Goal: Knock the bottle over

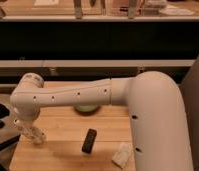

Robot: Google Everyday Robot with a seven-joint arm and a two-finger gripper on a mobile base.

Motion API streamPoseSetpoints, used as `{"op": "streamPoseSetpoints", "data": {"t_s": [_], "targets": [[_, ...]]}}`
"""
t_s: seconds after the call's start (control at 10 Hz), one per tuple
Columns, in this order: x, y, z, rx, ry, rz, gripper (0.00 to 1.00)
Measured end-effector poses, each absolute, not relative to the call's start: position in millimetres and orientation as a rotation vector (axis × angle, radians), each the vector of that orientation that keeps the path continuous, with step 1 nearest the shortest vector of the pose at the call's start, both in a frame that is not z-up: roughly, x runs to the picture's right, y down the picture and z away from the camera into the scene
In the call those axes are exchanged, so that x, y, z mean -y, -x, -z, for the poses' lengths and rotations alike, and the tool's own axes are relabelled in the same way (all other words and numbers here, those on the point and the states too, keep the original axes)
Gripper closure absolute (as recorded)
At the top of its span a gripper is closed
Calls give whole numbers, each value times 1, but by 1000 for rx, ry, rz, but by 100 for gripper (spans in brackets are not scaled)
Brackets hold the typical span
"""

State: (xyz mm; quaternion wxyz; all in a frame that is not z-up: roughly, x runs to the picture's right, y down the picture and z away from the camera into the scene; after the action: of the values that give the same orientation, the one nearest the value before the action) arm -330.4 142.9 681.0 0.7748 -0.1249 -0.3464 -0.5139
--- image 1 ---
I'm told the metal shelf rail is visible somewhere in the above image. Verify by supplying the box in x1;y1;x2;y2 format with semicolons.
0;60;195;68

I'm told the crumpled white cloth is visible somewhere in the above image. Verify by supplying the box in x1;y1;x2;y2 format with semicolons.
112;143;131;169

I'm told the green round bowl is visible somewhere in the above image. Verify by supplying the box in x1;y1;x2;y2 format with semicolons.
74;105;99;113

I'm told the upper wooden shelf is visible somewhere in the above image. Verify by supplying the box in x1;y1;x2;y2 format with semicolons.
0;0;199;21

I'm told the dark bottle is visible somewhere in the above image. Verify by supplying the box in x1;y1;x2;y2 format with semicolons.
82;129;97;154

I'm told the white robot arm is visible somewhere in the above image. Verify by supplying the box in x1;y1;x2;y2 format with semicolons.
10;71;194;171

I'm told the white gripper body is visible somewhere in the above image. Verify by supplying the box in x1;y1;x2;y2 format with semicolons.
14;119;46;144

